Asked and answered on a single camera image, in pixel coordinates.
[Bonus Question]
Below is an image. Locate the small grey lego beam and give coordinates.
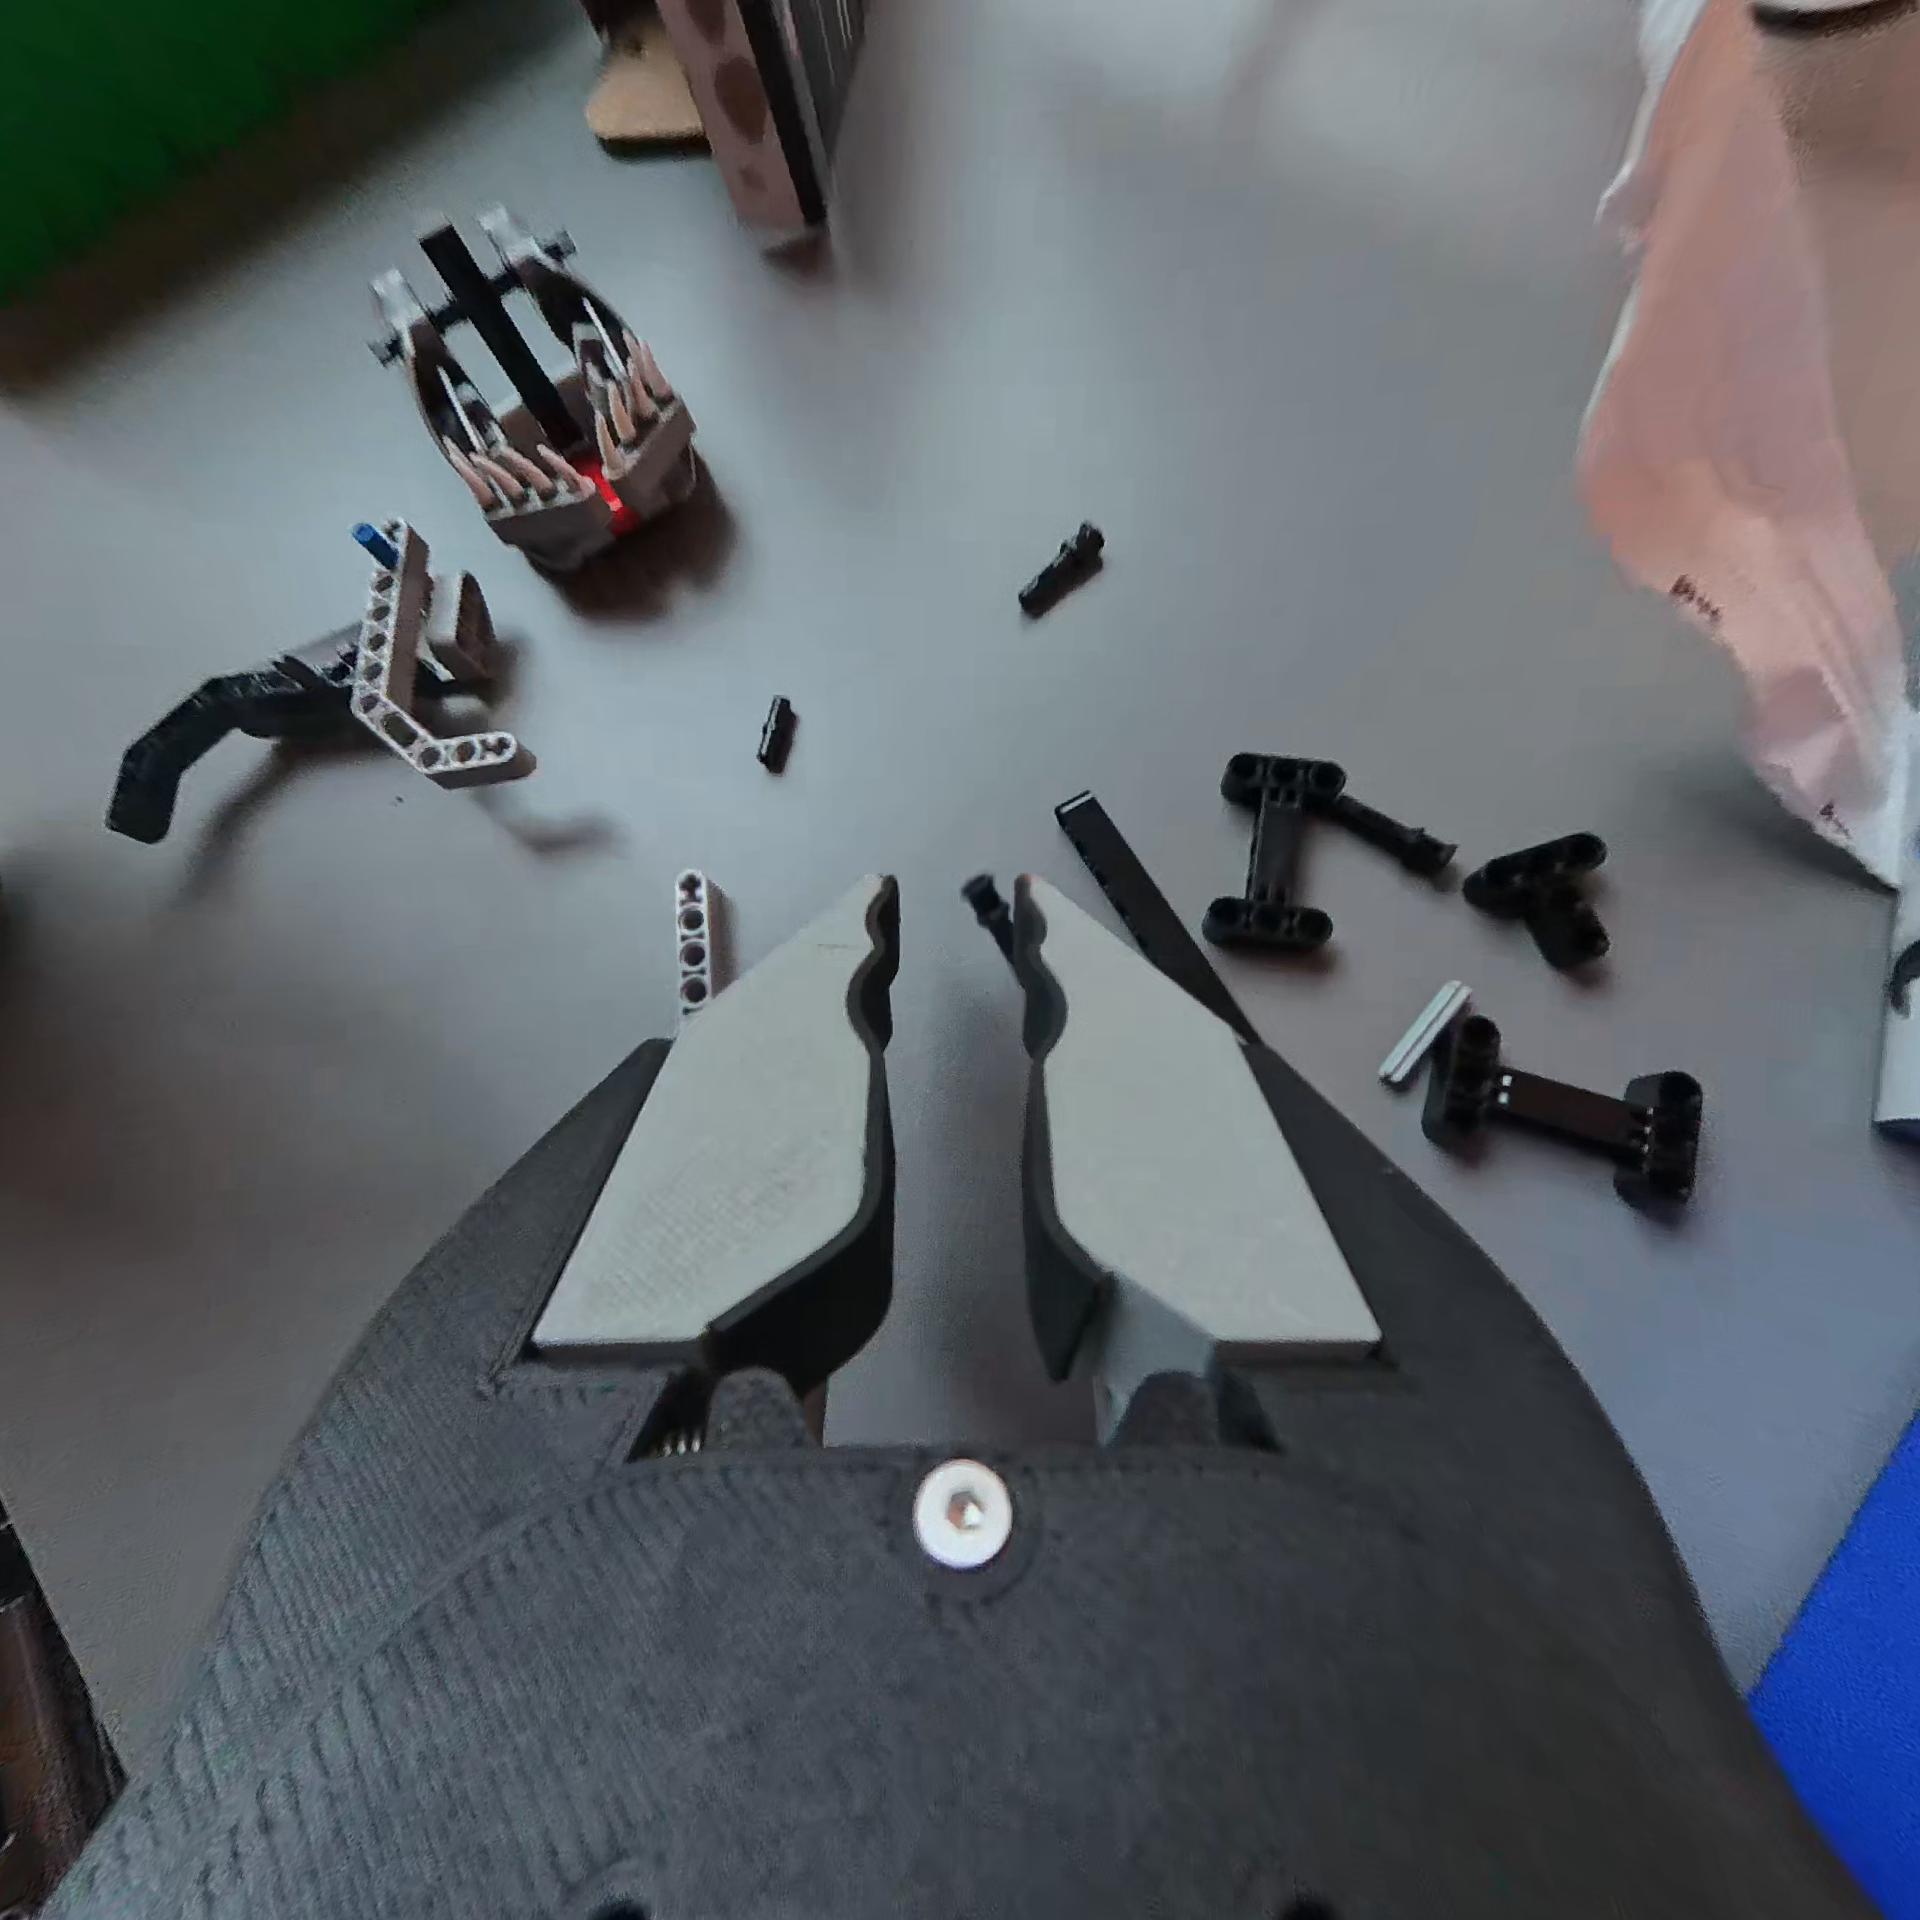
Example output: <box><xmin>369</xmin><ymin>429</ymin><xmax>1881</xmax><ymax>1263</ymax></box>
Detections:
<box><xmin>671</xmin><ymin>869</ymin><xmax>730</xmax><ymax>1021</ymax></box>

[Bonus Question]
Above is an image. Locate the grey lego axle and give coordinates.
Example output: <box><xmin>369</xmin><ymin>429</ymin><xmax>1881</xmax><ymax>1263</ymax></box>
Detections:
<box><xmin>1376</xmin><ymin>981</ymin><xmax>1473</xmax><ymax>1088</ymax></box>

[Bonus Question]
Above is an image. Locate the blue plastic bin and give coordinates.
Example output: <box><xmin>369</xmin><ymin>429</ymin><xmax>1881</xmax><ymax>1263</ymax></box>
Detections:
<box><xmin>1743</xmin><ymin>1410</ymin><xmax>1920</xmax><ymax>1920</ymax></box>

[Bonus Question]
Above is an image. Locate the clear plastic bag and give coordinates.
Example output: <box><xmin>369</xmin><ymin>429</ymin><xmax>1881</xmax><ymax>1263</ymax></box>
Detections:
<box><xmin>1572</xmin><ymin>0</ymin><xmax>1920</xmax><ymax>890</ymax></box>

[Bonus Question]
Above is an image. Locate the printed cardboard box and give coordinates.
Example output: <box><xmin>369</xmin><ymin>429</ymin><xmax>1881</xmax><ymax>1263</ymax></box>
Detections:
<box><xmin>583</xmin><ymin>0</ymin><xmax>874</xmax><ymax>253</ymax></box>

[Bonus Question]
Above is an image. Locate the grey lego jaw model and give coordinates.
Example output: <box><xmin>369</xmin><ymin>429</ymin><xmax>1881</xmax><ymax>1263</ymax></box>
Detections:
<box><xmin>364</xmin><ymin>207</ymin><xmax>701</xmax><ymax>576</ymax></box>

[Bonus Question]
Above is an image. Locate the long black lego pin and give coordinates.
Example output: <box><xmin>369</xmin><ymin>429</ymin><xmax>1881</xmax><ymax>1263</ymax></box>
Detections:
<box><xmin>1017</xmin><ymin>519</ymin><xmax>1108</xmax><ymax>616</ymax></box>

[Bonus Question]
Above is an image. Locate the black lego axle pin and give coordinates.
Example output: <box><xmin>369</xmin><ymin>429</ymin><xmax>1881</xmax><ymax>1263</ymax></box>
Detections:
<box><xmin>1332</xmin><ymin>790</ymin><xmax>1460</xmax><ymax>884</ymax></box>

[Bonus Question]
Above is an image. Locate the grey and black lego assembly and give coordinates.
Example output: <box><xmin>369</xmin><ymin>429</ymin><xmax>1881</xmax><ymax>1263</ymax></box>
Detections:
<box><xmin>104</xmin><ymin>517</ymin><xmax>536</xmax><ymax>846</ymax></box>

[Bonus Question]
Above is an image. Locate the long black lego beam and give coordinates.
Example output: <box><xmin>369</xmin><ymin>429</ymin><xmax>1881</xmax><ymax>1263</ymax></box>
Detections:
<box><xmin>1053</xmin><ymin>790</ymin><xmax>1264</xmax><ymax>1046</ymax></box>

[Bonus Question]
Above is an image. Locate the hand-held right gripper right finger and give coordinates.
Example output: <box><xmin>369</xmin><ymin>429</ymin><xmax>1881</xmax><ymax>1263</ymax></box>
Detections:
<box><xmin>1013</xmin><ymin>874</ymin><xmax>1385</xmax><ymax>1450</ymax></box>

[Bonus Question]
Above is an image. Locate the green plastic bin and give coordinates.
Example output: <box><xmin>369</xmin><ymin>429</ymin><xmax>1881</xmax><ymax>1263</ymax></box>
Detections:
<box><xmin>0</xmin><ymin>0</ymin><xmax>458</xmax><ymax>308</ymax></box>

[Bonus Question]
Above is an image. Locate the long black lego H frame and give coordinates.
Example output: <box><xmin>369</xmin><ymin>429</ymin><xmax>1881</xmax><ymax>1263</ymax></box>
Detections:
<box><xmin>1418</xmin><ymin>1014</ymin><xmax>1704</xmax><ymax>1206</ymax></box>

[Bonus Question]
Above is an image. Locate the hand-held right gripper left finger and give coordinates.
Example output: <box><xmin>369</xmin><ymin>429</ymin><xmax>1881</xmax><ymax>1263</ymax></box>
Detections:
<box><xmin>532</xmin><ymin>874</ymin><xmax>902</xmax><ymax>1412</ymax></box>

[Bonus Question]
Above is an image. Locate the black lego T connector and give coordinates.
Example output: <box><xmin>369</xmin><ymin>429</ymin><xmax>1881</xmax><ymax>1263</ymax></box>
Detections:
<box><xmin>1460</xmin><ymin>832</ymin><xmax>1614</xmax><ymax>966</ymax></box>

